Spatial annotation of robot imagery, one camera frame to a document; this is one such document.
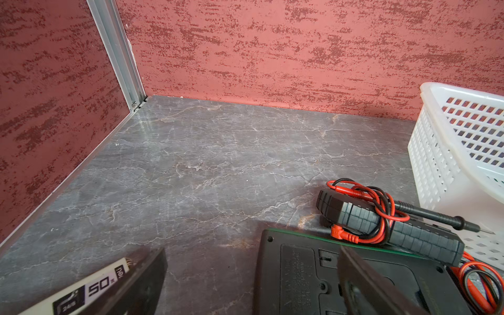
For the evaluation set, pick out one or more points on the left aluminium corner post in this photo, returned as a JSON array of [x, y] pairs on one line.
[[106, 16]]

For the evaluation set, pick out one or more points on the green black multimeter face down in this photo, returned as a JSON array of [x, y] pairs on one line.
[[297, 274]]

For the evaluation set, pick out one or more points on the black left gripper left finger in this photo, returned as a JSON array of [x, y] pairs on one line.
[[139, 291]]

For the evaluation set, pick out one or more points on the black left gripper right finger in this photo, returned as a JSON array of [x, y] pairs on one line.
[[359, 281]]

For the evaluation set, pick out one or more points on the white plastic basket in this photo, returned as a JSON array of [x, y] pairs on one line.
[[456, 152]]

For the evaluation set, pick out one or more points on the white black stapler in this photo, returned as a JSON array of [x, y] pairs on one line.
[[77, 297]]

